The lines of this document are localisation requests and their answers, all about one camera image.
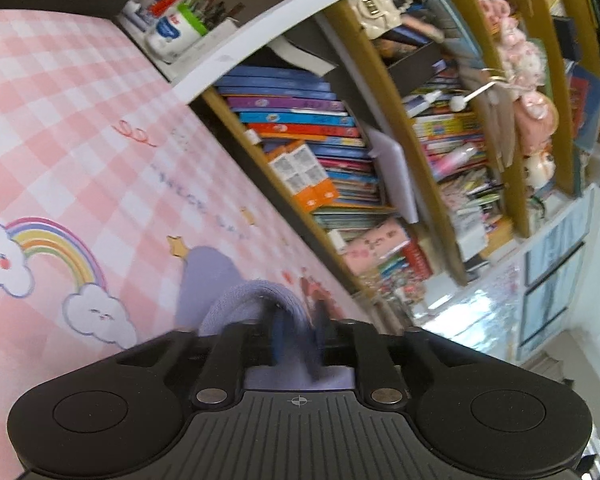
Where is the row of paperback books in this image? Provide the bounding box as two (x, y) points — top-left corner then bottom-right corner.
(410, 75), (511, 261)

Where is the pink gradient bottle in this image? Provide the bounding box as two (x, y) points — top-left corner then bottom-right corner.
(432, 142), (481, 176)

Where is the pale flat pad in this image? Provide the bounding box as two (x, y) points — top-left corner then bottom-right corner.
(367, 127), (421, 223)

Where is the black upright frame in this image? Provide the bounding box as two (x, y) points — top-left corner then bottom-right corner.
(385, 40), (446, 96)

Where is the row of children's books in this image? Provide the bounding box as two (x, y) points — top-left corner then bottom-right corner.
(215, 65), (396, 241)

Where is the white spray bottle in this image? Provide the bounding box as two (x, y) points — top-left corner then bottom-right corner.
(404, 89), (443, 116)

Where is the wooden bookshelf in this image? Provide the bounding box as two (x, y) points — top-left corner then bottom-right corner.
(172, 0), (600, 321)

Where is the white quilted handbag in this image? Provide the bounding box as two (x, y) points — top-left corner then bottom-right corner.
(350, 0), (416, 38)

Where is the framed wall picture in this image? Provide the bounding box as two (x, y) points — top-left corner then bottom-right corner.
(517, 195), (596, 356)

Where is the thick black-covered book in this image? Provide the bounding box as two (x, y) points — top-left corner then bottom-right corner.
(267, 35), (338, 76)

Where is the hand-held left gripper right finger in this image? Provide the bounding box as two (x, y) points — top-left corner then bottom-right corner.
(312, 300), (486, 411)

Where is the white jar with green rim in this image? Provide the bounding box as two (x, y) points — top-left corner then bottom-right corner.
(145, 2), (208, 63)

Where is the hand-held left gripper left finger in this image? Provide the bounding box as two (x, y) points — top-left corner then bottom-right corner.
(115, 309), (287, 411)

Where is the pink checked cartoon desk mat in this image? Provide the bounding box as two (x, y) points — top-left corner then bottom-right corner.
(0, 7), (381, 480)

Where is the pink plush doll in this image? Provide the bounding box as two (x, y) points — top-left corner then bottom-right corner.
(512, 92), (561, 156)

